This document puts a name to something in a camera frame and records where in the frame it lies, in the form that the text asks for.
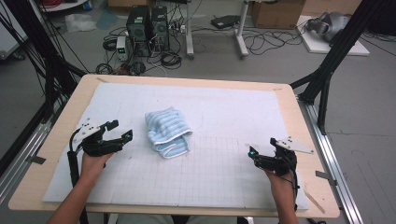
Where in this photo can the thin wooden stick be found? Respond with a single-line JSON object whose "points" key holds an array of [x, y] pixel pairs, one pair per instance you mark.
{"points": [[314, 201]]}

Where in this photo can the slim black computer tower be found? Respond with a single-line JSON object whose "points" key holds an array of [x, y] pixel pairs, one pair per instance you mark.
{"points": [[160, 28]]}

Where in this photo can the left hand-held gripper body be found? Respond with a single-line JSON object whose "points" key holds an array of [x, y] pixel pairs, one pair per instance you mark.
{"points": [[99, 146]]}

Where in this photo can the grey tape strip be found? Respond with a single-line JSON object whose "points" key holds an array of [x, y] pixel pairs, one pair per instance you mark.
{"points": [[325, 177], [36, 160]]}

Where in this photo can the light blue striped towel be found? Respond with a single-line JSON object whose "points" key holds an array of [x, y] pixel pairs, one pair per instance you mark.
{"points": [[168, 130]]}

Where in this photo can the grey headset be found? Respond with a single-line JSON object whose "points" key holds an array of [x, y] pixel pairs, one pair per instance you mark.
{"points": [[331, 26]]}

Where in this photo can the white power supply box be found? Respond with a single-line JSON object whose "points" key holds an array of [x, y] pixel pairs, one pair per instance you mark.
{"points": [[121, 48]]}

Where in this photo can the flat black box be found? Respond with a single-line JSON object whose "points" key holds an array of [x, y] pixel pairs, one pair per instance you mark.
{"points": [[224, 21]]}

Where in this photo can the person's right hand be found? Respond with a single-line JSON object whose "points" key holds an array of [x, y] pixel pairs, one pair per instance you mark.
{"points": [[280, 182]]}

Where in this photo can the person's left hand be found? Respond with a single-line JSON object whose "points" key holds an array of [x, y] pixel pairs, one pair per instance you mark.
{"points": [[91, 168]]}

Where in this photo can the white desk leg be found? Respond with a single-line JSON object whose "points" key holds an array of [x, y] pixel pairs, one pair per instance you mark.
{"points": [[240, 34], [189, 31]]}

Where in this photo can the aluminium rail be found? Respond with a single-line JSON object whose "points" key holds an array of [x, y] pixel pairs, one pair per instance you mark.
{"points": [[333, 161], [21, 155]]}

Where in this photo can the clear plastic bag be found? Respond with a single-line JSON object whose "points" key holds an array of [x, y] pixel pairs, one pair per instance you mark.
{"points": [[80, 22]]}

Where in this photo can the low brown cardboard box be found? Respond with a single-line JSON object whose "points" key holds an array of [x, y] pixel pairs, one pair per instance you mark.
{"points": [[330, 6]]}

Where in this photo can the large black computer tower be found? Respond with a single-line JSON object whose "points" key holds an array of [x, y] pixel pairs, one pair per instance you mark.
{"points": [[138, 31]]}

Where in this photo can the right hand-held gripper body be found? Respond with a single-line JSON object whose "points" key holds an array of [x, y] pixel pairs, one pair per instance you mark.
{"points": [[280, 161]]}

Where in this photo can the white floor board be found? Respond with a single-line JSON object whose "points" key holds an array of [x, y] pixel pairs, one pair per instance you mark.
{"points": [[314, 46]]}

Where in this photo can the large brown cardboard box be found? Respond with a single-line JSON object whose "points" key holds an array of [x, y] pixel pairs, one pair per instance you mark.
{"points": [[277, 14]]}

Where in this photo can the black metal frame strut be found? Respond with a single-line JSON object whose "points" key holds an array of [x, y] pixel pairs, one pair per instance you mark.
{"points": [[339, 49], [40, 46]]}

